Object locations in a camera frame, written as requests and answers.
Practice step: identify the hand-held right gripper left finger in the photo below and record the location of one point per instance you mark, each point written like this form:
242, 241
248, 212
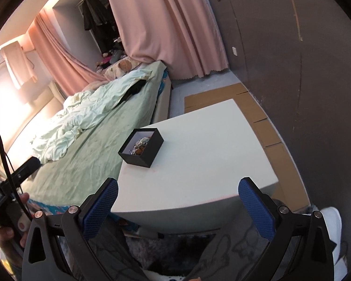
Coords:
101, 207

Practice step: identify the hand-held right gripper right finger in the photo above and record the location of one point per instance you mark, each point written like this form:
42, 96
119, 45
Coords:
257, 207

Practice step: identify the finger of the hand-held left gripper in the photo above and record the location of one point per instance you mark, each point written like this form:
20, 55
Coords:
26, 166

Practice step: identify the black jewelry box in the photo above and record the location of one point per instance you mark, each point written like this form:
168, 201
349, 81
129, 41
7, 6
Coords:
146, 158

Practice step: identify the person's left hand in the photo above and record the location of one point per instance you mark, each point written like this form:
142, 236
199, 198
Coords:
24, 224

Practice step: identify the cardboard floor sheets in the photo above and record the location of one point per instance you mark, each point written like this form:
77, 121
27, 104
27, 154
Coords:
280, 158

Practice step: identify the bed with green sheet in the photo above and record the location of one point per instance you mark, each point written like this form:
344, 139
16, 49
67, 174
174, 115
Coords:
99, 146

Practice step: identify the white table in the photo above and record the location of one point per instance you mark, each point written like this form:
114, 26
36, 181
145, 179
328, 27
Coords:
210, 152

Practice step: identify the white slipper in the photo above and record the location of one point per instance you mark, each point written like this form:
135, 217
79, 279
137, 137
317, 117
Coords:
333, 225

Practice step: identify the grey fluffy rug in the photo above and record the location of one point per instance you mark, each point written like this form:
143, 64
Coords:
169, 248

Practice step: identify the light green duvet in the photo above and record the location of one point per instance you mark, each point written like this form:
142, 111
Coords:
90, 105

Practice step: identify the hanging peach cloth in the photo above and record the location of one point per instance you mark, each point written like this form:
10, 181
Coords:
19, 64

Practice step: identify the pink window curtain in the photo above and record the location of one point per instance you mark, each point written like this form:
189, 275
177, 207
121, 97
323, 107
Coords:
61, 61

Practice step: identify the black garment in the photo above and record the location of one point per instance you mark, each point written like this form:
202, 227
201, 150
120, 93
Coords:
133, 90

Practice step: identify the plush toys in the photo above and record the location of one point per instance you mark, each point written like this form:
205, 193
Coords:
108, 63

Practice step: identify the printed pillow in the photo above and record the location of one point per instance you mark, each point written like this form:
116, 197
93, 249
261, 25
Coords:
122, 67

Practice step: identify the hanging dark clothes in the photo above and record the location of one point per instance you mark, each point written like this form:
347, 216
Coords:
98, 20

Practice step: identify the large pink curtain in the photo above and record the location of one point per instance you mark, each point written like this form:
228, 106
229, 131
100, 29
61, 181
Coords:
163, 26

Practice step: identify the white wall switch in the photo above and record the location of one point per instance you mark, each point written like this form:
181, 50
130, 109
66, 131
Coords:
235, 51

